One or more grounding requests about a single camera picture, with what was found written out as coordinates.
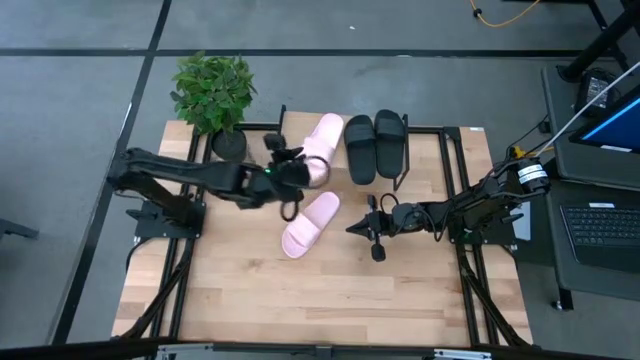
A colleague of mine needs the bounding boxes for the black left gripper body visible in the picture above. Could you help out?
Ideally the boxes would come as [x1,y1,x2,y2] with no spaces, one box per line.
[262,133,301,204]

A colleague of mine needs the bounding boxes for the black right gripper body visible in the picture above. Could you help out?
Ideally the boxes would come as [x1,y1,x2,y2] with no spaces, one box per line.
[367,194,404,263]

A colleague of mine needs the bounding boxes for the pink foam slide sandal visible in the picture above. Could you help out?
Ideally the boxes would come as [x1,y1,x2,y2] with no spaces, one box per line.
[281,191,342,260]
[298,112,345,187]

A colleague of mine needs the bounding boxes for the black foam slide sandal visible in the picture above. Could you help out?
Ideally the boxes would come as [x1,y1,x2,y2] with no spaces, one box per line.
[373,108,407,180]
[343,114,377,186]

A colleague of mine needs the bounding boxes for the black round plant pot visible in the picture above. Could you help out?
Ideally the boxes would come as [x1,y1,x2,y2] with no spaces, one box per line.
[210,128,248,164]

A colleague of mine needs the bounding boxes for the green artificial leafy plant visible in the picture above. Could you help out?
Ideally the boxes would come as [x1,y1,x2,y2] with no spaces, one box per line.
[169,49,259,136]

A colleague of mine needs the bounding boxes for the black laptop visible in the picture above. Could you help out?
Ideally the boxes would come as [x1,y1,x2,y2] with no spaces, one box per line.
[541,64,640,311]

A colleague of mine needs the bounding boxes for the black laptop keyboard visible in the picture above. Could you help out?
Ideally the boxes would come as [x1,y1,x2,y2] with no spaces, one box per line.
[559,202,640,274]

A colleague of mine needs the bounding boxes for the black power adapter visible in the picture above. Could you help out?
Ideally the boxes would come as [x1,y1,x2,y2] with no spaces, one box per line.
[574,68,621,117]

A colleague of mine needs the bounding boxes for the monitor with blue screen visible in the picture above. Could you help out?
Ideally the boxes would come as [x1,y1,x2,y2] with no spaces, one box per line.
[569,84,640,154]

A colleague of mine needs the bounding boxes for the grey chair base leg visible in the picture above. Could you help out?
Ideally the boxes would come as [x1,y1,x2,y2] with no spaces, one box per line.
[0,217,40,242]

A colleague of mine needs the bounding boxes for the black stand leg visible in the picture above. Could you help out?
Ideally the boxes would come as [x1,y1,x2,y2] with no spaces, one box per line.
[557,0,640,84]

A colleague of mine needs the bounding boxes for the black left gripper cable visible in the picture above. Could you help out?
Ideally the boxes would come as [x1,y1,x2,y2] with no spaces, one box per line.
[279,155,331,223]

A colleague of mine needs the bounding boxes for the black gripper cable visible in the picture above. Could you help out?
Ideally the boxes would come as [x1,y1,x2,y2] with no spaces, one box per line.
[279,155,331,223]
[378,192,447,242]

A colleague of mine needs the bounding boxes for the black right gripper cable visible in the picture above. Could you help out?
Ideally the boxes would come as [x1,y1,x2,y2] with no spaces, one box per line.
[378,192,447,242]

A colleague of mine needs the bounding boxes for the wooden shelf black metal frame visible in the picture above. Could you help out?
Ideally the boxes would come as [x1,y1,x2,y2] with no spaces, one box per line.
[272,103,410,192]

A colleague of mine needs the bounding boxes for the black aluminium table frame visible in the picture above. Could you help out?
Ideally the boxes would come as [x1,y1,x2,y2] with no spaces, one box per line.
[112,122,534,351]

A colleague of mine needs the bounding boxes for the silver aluminium bracket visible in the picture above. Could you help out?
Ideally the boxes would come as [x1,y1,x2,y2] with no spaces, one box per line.
[432,348,494,360]
[157,343,214,360]

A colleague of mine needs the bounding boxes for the white cable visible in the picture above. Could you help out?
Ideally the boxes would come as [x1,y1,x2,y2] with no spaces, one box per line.
[519,59,640,174]

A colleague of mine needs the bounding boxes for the yellow floor extension cable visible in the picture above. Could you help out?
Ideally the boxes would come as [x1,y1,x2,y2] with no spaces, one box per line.
[468,0,542,29]

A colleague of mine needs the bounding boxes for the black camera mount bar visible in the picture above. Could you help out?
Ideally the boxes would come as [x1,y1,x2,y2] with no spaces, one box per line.
[0,338,640,360]

